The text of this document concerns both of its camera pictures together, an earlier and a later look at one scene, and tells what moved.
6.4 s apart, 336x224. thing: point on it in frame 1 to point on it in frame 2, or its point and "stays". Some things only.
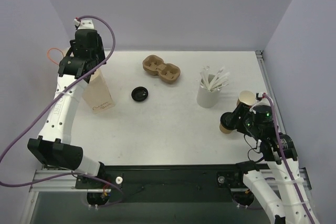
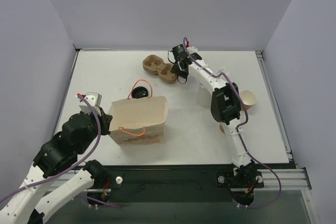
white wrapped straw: (219, 73) stays
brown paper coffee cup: (223, 130) stays
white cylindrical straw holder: (208, 98) stays
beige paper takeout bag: (96, 92) to (137, 121)
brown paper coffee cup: (247, 96) stays
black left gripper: (85, 66) to (105, 122)
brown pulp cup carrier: (168, 73) stays
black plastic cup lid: (139, 94) stays
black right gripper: (237, 116) to (182, 64)
